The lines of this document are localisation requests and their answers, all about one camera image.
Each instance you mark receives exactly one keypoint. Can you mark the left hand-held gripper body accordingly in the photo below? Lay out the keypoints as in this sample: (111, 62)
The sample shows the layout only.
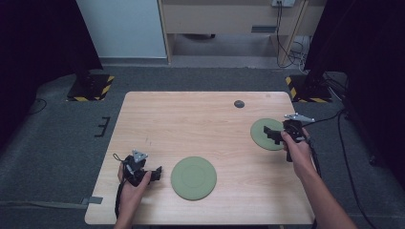
(135, 167)

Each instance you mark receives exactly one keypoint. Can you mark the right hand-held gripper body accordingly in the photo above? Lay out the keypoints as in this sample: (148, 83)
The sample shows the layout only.
(294, 127)

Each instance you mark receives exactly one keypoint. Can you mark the green round plate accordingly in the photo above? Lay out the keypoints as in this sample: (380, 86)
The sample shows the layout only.
(258, 133)
(193, 178)

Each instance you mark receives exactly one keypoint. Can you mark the person's right hand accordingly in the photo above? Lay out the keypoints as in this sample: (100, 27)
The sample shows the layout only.
(301, 156)

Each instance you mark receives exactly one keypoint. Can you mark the person's left hand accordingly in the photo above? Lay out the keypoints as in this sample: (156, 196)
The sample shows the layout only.
(129, 198)

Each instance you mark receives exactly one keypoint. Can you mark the black stand base striped edge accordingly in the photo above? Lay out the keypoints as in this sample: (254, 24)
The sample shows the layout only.
(90, 87)
(307, 90)

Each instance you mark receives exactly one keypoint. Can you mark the grey round table grommet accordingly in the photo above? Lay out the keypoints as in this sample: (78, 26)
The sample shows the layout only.
(239, 103)

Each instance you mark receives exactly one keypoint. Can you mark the grey tape piece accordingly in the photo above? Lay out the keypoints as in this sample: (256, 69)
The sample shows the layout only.
(93, 200)

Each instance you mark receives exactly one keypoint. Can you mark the black stand foot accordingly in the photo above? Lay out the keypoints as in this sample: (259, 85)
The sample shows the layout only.
(374, 160)

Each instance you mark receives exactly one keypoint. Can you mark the dark curtain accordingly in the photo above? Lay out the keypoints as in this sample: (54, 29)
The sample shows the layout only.
(366, 47)
(38, 47)

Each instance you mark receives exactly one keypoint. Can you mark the light wooden desk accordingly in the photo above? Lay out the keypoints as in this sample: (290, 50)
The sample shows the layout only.
(223, 19)

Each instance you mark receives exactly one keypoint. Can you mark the grey power strip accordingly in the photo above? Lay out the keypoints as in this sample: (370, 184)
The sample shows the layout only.
(283, 2)

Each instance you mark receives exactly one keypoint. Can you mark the white partition panel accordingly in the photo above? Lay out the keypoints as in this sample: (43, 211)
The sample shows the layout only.
(121, 28)

